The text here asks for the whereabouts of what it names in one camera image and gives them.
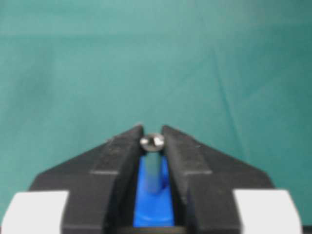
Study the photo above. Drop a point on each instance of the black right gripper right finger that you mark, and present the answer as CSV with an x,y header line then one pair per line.
x,y
219,194

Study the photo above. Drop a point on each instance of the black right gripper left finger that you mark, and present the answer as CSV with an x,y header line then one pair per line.
x,y
79,196

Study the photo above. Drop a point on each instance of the grey metal shaft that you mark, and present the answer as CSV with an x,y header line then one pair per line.
x,y
153,145

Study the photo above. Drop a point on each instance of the small blue plastic gear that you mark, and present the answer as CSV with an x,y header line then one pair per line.
x,y
153,202

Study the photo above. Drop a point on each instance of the green table mat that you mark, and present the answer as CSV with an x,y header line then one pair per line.
x,y
236,74

